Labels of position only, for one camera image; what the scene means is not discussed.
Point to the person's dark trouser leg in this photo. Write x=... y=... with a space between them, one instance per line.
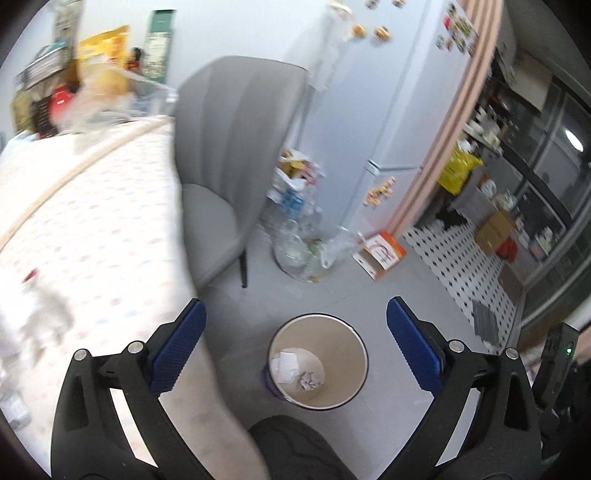
x=291 y=450

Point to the glass sliding door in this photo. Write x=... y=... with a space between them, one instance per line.
x=549 y=184

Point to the crumpled paper ball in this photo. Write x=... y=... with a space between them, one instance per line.
x=310 y=381

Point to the pile of empty plastic bottles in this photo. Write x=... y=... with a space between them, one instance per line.
x=300 y=251

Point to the clear plastic bag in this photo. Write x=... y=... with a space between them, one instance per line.
x=106 y=99

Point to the yellow plastic bag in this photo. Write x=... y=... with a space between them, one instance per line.
x=457 y=168

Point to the orange and white cardboard box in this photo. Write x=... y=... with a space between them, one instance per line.
x=381 y=254

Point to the bag of empty bottles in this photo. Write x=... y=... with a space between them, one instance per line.
x=295 y=184

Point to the beige round waste bin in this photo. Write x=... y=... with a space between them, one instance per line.
x=323 y=341

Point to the cream floral cloth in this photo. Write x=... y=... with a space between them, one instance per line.
x=46 y=159

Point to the red and white jar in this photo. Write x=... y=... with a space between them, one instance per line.
x=60 y=106

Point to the yellow snack bag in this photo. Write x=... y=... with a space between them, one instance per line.
x=104 y=46

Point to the brown cardboard box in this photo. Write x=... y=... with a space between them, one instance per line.
x=495 y=230

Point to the white refrigerator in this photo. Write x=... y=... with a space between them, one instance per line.
x=392 y=92

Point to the green carton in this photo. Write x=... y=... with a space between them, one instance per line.
x=158 y=44

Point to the grey upholstered chair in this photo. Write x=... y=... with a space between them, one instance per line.
x=231 y=138

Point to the white paper scrap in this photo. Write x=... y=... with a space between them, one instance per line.
x=286 y=362

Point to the grey floor mat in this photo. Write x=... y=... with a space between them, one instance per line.
x=487 y=321

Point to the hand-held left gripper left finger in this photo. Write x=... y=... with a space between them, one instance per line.
x=178 y=351

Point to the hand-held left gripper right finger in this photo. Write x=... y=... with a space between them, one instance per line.
x=415 y=347

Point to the white crumpled tissue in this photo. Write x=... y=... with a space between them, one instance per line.
x=41 y=314

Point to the group of fridge magnets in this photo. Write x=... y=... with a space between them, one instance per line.
x=457 y=30

